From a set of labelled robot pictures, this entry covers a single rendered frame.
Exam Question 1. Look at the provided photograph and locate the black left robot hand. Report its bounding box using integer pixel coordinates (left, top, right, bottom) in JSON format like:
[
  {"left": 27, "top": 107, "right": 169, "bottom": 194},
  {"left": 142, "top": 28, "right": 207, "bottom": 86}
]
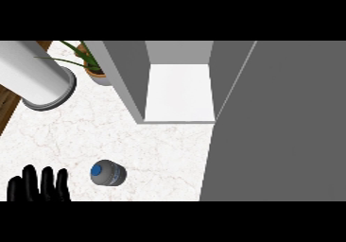
[{"left": 6, "top": 164, "right": 73, "bottom": 202}]

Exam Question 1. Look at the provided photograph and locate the grey blue-capped water bottle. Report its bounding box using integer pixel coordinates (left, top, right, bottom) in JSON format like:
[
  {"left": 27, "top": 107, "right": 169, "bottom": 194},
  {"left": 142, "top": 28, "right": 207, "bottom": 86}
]
[{"left": 89, "top": 159, "right": 129, "bottom": 187}]

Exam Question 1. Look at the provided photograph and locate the grey open cabinet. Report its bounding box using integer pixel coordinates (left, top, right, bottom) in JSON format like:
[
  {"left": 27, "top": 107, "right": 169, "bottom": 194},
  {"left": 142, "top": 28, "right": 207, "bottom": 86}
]
[{"left": 83, "top": 40, "right": 259, "bottom": 125}]

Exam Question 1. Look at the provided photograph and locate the white cylindrical paper towel roll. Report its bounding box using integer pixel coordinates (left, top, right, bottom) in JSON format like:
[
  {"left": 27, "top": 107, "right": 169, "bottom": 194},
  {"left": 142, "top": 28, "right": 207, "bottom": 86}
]
[{"left": 0, "top": 40, "right": 79, "bottom": 112}]

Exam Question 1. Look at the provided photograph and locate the green potted plant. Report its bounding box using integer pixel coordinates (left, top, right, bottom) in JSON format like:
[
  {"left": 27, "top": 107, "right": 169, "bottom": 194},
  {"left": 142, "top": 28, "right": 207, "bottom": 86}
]
[{"left": 34, "top": 40, "right": 113, "bottom": 87}]

